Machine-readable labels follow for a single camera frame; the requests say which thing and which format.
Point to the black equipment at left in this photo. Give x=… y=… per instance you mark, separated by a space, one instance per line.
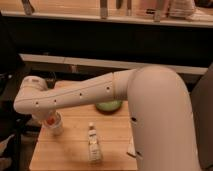
x=12 y=124

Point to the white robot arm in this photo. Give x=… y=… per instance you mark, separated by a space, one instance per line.
x=159 y=106

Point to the white ceramic cup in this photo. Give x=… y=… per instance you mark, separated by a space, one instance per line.
x=57 y=128

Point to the orange pepper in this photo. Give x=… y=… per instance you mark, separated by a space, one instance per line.
x=51 y=121

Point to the green bowl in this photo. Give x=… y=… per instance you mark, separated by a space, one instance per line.
x=109 y=106

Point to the small condiment bottle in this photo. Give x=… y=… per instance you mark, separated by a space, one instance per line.
x=95 y=154

